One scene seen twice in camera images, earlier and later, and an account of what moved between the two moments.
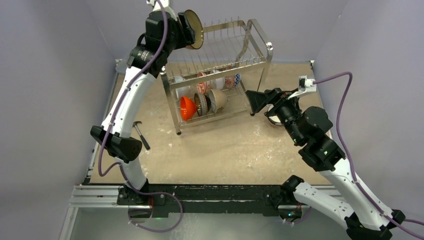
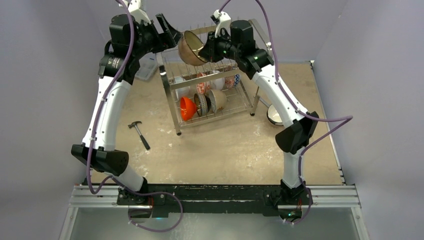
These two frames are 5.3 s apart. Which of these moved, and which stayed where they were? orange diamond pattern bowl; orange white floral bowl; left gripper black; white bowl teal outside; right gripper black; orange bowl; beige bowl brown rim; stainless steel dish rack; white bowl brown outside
Moved: left gripper black; right gripper black; beige bowl brown rim
Stayed: stainless steel dish rack; orange bowl; orange white floral bowl; white bowl brown outside; white bowl teal outside; orange diamond pattern bowl
